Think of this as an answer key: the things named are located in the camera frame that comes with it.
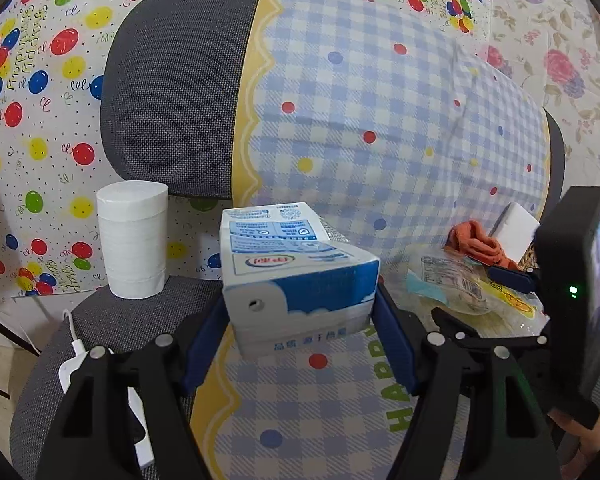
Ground floral print cloth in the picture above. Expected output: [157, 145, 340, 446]
[480, 0, 600, 241]

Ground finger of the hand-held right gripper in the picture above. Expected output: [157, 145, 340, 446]
[486, 264, 542, 295]
[431, 306, 552, 356]

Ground balloon print wall sheet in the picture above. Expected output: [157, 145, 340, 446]
[0, 0, 491, 301]

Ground person's right hand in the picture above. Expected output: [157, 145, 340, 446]
[550, 407, 600, 480]

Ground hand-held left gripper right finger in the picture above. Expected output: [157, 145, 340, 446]
[372, 285, 563, 480]

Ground white cable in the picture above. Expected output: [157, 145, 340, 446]
[0, 307, 88, 361]

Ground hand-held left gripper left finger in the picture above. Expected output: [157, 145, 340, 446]
[37, 292, 231, 480]

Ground blue and white milk carton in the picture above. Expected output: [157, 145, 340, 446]
[219, 202, 381, 360]

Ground white power adapter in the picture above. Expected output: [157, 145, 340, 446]
[57, 347, 156, 471]

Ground white toilet paper roll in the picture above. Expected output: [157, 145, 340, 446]
[96, 180, 170, 300]

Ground blue checkered dotted blanket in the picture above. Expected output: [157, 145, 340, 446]
[190, 0, 551, 480]

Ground clear plastic wrapper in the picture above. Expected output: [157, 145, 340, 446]
[405, 254, 548, 337]

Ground grey office chair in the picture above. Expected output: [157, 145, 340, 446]
[10, 0, 568, 480]

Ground small white box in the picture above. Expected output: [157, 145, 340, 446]
[490, 202, 542, 264]

